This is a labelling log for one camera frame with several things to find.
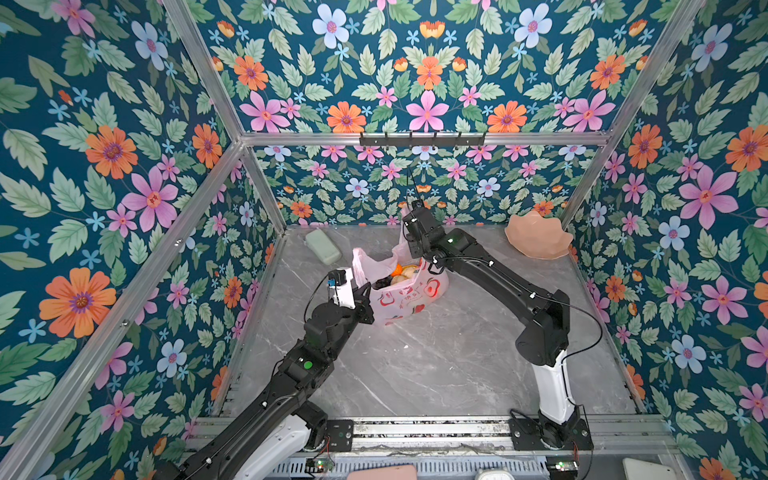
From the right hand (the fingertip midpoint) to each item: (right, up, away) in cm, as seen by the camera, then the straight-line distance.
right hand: (424, 233), depth 86 cm
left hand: (-13, -12, -15) cm, 23 cm away
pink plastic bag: (-6, -20, 0) cm, 21 cm away
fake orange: (-8, -12, +17) cm, 22 cm away
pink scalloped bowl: (+45, +1, +27) cm, 53 cm away
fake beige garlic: (-5, -12, +9) cm, 16 cm away
